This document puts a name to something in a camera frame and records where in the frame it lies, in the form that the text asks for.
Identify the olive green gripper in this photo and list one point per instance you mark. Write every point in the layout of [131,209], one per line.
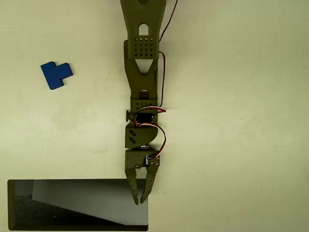
[135,160]

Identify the blue T block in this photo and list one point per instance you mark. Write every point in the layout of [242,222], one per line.
[54,75]

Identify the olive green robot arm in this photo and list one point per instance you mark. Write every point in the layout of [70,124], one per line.
[142,79]

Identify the rectangular table opening bin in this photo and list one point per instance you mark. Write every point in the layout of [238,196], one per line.
[29,217]

